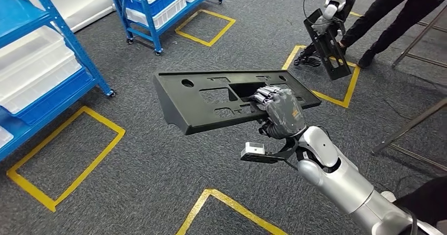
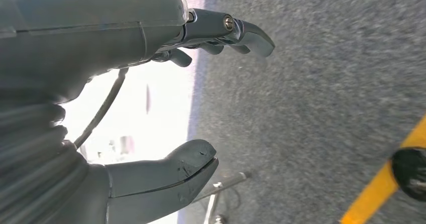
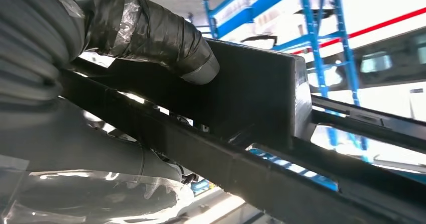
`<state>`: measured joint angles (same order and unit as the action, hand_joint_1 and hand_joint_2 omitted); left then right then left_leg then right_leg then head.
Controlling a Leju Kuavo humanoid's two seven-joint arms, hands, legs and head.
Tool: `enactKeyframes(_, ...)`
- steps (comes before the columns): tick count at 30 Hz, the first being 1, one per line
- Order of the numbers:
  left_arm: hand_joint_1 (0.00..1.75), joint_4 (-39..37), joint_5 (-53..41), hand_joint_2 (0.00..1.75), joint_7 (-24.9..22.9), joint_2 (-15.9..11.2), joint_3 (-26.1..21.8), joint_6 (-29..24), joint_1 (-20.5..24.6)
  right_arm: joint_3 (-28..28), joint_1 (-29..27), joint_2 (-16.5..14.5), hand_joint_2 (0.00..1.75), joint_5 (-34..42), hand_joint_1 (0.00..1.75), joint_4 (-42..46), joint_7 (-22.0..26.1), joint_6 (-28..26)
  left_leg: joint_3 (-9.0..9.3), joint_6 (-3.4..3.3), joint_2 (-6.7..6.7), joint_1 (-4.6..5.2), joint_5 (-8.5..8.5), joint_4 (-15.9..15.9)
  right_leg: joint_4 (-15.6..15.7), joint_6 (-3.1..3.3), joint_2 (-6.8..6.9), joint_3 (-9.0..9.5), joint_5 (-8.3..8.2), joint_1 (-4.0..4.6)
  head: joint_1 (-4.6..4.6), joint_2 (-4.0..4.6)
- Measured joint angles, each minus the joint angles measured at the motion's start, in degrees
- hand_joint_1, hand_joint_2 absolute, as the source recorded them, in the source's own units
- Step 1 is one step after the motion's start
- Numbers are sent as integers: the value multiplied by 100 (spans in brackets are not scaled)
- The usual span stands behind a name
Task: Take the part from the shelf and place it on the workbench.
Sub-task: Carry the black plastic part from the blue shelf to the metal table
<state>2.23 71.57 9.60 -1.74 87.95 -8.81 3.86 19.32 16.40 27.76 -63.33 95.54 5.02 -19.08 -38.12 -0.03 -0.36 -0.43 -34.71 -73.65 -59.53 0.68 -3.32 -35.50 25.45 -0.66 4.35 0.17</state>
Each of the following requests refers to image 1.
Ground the blue metal shelf rack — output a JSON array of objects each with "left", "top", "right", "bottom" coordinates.
[{"left": 0, "top": 0, "right": 116, "bottom": 162}]

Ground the blue wheeled shelf rack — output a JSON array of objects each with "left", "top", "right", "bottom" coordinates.
[{"left": 105, "top": 0, "right": 225, "bottom": 57}]

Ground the black coiled floor cable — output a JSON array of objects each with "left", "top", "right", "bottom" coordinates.
[{"left": 293, "top": 46, "right": 322, "bottom": 67}]

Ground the companion robot grey hand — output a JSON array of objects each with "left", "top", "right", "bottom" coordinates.
[{"left": 310, "top": 14, "right": 333, "bottom": 36}]

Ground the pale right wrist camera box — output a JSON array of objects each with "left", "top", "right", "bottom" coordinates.
[{"left": 240, "top": 137, "right": 299, "bottom": 164}]

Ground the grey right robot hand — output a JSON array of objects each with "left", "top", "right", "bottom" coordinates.
[{"left": 253, "top": 85, "right": 307, "bottom": 137}]

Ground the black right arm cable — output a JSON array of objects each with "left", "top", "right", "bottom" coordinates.
[{"left": 401, "top": 205, "right": 420, "bottom": 235}]

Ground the black plastic bracket part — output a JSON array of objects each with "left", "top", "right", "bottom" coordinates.
[
  {"left": 152, "top": 70, "right": 322, "bottom": 135},
  {"left": 303, "top": 8, "right": 352, "bottom": 81}
]

